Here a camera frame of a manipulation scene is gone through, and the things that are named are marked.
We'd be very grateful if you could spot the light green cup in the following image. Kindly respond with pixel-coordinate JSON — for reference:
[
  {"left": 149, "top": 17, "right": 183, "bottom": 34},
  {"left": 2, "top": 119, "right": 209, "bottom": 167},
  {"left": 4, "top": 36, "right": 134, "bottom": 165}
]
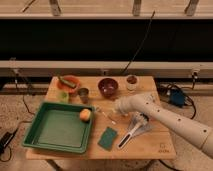
[{"left": 56, "top": 90, "right": 69, "bottom": 103}]

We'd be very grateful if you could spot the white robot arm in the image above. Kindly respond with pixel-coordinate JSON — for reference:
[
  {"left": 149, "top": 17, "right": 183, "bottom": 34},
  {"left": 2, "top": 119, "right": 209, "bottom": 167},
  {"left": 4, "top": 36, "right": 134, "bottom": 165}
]
[{"left": 114, "top": 92, "right": 213, "bottom": 159}]

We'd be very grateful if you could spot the black power adapter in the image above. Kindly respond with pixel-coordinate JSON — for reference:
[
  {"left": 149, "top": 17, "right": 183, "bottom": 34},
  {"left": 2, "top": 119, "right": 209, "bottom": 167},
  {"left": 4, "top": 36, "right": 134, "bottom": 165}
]
[{"left": 0, "top": 132, "right": 13, "bottom": 154}]

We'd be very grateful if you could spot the purple bowl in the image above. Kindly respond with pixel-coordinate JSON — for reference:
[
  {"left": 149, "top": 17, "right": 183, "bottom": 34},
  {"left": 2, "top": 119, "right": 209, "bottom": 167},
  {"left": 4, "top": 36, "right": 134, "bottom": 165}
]
[{"left": 98, "top": 78, "right": 118, "bottom": 98}]

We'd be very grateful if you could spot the green plastic tray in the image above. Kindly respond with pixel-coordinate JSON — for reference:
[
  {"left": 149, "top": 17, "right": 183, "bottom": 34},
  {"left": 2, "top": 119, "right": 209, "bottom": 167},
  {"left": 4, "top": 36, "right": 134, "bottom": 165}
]
[{"left": 23, "top": 102, "right": 94, "bottom": 154}]

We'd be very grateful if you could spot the orange peach fruit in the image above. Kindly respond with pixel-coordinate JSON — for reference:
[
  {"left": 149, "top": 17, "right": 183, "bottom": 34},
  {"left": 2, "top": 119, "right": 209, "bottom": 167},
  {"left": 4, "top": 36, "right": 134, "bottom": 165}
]
[{"left": 79, "top": 109, "right": 91, "bottom": 122}]

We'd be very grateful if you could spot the wooden table board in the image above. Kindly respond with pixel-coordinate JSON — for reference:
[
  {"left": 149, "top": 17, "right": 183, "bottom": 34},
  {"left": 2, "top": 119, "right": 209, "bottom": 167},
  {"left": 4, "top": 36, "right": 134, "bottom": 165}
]
[{"left": 26, "top": 76, "right": 176, "bottom": 160}]

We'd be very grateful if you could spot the black hanging cable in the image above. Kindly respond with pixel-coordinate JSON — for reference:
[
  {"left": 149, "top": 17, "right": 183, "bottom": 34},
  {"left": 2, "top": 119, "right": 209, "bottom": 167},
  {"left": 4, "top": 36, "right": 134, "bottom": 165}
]
[{"left": 119, "top": 9, "right": 157, "bottom": 77}]

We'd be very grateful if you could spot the glass jar with brown lid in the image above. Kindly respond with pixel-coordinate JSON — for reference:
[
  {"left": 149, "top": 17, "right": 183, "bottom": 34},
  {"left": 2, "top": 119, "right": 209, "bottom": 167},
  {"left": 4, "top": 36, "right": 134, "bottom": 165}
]
[{"left": 126, "top": 75, "right": 138, "bottom": 91}]

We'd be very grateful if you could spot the teal sponge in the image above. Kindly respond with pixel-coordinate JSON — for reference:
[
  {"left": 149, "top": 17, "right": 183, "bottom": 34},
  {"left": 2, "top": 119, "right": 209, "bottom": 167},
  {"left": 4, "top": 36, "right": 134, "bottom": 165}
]
[{"left": 98, "top": 127, "right": 117, "bottom": 151}]

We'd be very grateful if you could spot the green cucumber toy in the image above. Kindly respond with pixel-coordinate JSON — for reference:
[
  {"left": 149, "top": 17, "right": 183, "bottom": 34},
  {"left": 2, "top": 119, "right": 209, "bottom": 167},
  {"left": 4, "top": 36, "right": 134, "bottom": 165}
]
[{"left": 58, "top": 76, "right": 76, "bottom": 89}]

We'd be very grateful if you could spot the small metal cup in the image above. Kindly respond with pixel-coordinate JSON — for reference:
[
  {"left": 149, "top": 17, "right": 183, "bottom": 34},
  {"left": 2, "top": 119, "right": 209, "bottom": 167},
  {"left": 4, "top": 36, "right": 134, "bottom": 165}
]
[{"left": 78, "top": 88, "right": 89, "bottom": 104}]

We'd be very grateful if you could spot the blue power box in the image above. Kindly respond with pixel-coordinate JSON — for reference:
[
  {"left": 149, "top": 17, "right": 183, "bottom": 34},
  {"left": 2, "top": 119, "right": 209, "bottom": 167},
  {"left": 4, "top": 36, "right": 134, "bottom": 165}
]
[{"left": 169, "top": 90, "right": 185, "bottom": 107}]

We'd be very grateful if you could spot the white dish brush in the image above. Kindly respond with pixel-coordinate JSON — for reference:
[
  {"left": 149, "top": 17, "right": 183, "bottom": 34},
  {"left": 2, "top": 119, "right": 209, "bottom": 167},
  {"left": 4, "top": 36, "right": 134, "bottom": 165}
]
[{"left": 118, "top": 113, "right": 149, "bottom": 149}]

